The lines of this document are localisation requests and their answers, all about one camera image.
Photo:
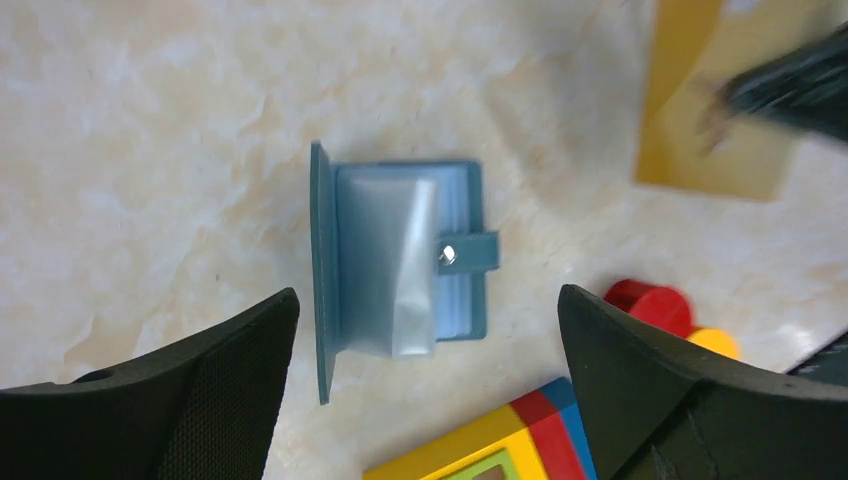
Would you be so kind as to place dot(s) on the gold credit card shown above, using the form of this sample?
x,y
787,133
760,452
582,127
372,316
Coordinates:
x,y
690,138

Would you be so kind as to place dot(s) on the red rounded toy block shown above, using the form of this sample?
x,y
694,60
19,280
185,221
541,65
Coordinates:
x,y
660,306

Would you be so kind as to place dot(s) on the yellow round toy block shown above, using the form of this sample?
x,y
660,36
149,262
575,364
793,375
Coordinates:
x,y
717,341

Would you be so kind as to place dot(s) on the blue leather card holder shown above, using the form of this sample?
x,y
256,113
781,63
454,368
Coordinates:
x,y
400,255

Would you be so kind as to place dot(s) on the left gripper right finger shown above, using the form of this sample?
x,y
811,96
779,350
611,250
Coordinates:
x,y
655,406

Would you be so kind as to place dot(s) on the yellow window toy block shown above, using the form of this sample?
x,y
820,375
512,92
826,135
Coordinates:
x,y
499,431

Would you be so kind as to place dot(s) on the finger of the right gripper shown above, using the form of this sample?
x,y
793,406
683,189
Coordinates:
x,y
828,365
804,90

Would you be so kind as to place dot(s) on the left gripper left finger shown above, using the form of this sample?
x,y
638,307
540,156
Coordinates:
x,y
204,407

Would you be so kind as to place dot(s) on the blue toy block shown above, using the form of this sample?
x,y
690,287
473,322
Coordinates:
x,y
561,393

